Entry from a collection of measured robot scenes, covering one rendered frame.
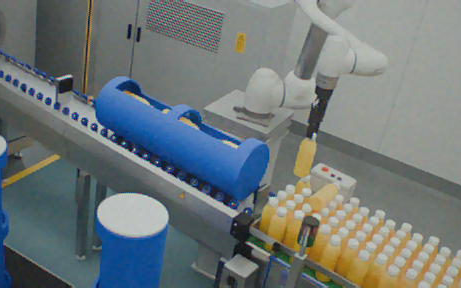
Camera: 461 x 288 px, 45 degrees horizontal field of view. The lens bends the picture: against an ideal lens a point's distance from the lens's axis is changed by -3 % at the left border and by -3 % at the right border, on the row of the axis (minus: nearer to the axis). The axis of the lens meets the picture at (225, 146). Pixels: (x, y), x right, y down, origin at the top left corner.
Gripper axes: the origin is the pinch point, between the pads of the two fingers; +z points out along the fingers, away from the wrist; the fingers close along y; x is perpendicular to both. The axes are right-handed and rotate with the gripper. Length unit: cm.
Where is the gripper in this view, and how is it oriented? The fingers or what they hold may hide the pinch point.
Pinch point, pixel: (313, 129)
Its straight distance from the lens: 243.2
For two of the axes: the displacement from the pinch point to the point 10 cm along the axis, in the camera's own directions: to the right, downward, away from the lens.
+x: 8.0, 4.0, -4.4
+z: -1.7, 8.6, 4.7
